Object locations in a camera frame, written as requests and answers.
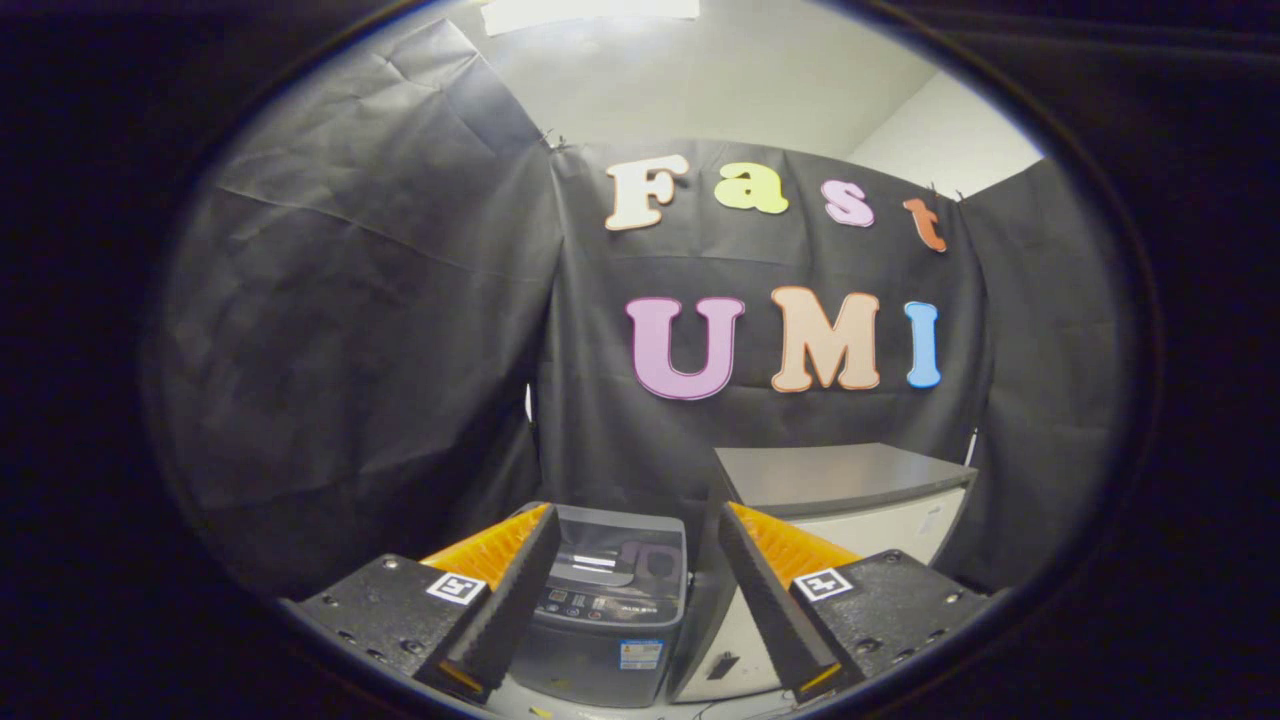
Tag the black backdrop cloth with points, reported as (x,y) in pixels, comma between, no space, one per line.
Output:
(400,350)

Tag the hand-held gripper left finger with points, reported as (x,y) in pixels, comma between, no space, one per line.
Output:
(520,590)

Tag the dark grey washing machine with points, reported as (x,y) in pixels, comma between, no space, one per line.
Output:
(600,660)

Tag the ceiling light panel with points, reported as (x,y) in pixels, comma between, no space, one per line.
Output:
(590,12)

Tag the white cabinet with dark top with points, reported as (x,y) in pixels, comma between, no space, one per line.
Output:
(840,475)

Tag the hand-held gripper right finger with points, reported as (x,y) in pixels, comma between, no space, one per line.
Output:
(765,600)

